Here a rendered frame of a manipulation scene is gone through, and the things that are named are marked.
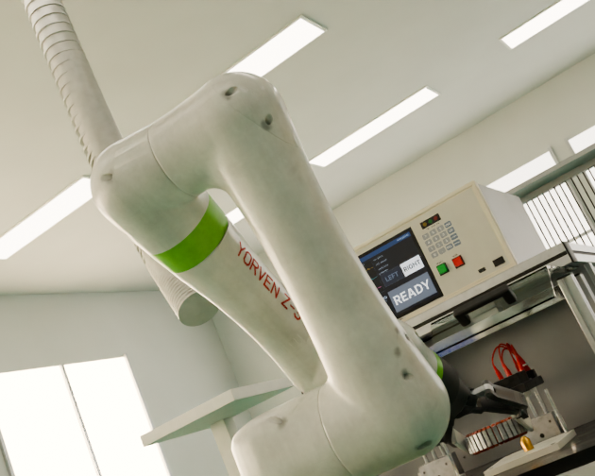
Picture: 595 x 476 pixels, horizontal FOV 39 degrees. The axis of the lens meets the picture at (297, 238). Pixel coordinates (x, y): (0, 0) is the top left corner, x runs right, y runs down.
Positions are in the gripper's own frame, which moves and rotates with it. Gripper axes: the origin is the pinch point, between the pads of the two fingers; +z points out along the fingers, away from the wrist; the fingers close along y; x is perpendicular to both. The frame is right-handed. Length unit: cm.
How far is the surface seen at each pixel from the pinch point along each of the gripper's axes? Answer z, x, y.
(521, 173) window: 471, 488, -83
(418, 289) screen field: 6.2, 41.5, -10.5
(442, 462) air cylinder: 23.4, 10.8, -22.0
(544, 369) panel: 30.0, 25.1, 3.3
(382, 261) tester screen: 1, 50, -16
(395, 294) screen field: 5.4, 42.8, -16.0
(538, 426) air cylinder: 23.7, 10.2, 0.3
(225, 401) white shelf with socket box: 30, 57, -87
